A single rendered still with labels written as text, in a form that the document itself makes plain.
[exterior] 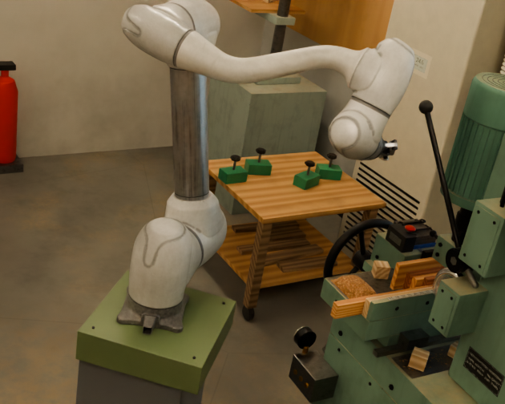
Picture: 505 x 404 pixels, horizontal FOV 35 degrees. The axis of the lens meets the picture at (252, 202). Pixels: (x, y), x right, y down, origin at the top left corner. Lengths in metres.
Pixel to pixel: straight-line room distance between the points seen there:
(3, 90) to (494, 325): 3.11
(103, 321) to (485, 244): 1.03
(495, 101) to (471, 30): 1.50
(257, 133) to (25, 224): 1.27
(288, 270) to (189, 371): 1.52
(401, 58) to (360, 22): 2.53
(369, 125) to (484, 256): 0.38
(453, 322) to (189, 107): 0.89
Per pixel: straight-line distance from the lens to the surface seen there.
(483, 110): 1.93
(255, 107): 4.12
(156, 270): 2.11
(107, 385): 2.28
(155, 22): 1.98
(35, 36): 4.53
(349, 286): 2.10
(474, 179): 1.98
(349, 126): 1.78
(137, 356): 2.13
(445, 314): 1.91
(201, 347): 2.16
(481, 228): 1.81
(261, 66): 1.90
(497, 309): 1.93
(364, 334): 2.04
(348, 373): 2.24
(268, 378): 3.21
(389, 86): 1.83
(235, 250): 3.65
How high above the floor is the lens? 1.98
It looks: 26 degrees down
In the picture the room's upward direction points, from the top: 10 degrees clockwise
